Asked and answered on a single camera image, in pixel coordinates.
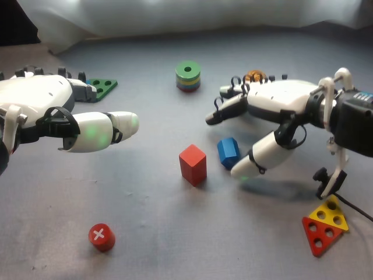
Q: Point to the orange swirl cookie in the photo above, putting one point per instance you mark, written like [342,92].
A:
[255,75]

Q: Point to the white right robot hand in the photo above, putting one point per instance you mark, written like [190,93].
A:
[277,96]

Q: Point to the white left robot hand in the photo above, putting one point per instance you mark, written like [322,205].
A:
[38,93]

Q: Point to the red triangle with holes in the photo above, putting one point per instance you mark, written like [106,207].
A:
[320,233]

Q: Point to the yellow triangle block with holes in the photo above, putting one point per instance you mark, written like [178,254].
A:
[330,213]

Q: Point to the green triangle block with holes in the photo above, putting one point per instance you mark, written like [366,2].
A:
[102,86]

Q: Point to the red block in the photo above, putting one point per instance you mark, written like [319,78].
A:
[192,166]

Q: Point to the blue cube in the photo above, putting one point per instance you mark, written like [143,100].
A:
[227,151]

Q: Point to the grey table cloth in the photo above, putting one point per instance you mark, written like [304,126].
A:
[145,210]

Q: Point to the white curtain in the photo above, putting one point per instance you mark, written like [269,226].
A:
[175,14]

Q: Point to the red cylinder with white cross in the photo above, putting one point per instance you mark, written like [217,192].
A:
[106,243]

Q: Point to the blue triangle with holes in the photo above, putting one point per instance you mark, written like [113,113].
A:
[89,82]

